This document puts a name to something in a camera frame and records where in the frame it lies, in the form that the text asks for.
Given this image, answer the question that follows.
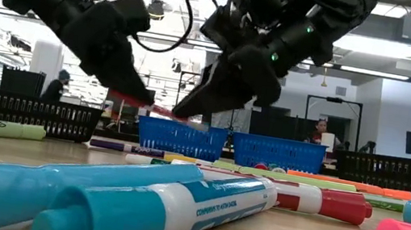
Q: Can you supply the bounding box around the black metal rack frame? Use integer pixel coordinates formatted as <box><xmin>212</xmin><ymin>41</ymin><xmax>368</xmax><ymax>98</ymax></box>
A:
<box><xmin>300</xmin><ymin>93</ymin><xmax>365</xmax><ymax>153</ymax></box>

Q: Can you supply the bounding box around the green fat Expo marker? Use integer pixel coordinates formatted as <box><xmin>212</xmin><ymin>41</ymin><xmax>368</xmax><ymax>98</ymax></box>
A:
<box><xmin>268</xmin><ymin>164</ymin><xmax>288</xmax><ymax>174</ymax></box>

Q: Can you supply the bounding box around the black plastic basket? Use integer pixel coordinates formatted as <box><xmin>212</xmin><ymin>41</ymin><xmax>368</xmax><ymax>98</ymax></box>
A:
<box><xmin>0</xmin><ymin>88</ymin><xmax>105</xmax><ymax>146</ymax></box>
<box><xmin>330</xmin><ymin>146</ymin><xmax>411</xmax><ymax>203</ymax></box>

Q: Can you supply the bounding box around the black ceiling spotlight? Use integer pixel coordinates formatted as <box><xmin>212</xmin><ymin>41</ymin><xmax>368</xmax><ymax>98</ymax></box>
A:
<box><xmin>145</xmin><ymin>0</ymin><xmax>168</xmax><ymax>23</ymax></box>

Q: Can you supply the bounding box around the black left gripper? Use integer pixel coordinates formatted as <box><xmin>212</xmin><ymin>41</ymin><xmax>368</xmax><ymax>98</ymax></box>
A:
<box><xmin>48</xmin><ymin>0</ymin><xmax>168</xmax><ymax>107</ymax></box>

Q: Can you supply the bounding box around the blue plastic basket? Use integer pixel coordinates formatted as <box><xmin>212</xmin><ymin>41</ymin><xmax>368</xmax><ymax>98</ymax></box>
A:
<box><xmin>228</xmin><ymin>131</ymin><xmax>328</xmax><ymax>179</ymax></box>
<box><xmin>133</xmin><ymin>115</ymin><xmax>229</xmax><ymax>164</ymax></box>

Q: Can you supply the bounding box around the teal Expo marker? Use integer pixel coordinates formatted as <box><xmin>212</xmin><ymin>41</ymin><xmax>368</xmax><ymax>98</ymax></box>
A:
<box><xmin>30</xmin><ymin>144</ymin><xmax>281</xmax><ymax>230</ymax></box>

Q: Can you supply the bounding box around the red fat Expo marker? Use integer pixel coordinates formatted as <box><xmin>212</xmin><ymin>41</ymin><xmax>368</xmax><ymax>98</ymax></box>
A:
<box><xmin>192</xmin><ymin>165</ymin><xmax>377</xmax><ymax>228</ymax></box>

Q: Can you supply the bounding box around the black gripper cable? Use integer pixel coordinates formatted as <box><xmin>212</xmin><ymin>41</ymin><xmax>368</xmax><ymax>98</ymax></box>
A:
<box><xmin>128</xmin><ymin>0</ymin><xmax>198</xmax><ymax>58</ymax></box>

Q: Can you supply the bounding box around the orange highlighter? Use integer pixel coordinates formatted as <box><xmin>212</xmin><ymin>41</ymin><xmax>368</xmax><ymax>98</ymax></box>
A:
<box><xmin>284</xmin><ymin>168</ymin><xmax>411</xmax><ymax>202</ymax></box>

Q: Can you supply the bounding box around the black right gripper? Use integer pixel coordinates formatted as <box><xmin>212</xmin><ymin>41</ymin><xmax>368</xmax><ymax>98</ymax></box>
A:
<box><xmin>170</xmin><ymin>4</ymin><xmax>292</xmax><ymax>134</ymax></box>

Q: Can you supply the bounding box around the person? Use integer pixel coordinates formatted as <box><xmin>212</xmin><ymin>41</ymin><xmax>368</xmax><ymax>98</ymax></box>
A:
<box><xmin>40</xmin><ymin>66</ymin><xmax>73</xmax><ymax>106</ymax></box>
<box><xmin>304</xmin><ymin>117</ymin><xmax>348</xmax><ymax>149</ymax></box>

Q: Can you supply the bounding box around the purple thin marker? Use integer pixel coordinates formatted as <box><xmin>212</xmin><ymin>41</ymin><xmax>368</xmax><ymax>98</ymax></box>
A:
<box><xmin>88</xmin><ymin>137</ymin><xmax>167</xmax><ymax>160</ymax></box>

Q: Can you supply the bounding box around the red thin marker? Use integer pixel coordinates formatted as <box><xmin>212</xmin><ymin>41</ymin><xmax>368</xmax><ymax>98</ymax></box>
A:
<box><xmin>107</xmin><ymin>89</ymin><xmax>193</xmax><ymax>124</ymax></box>

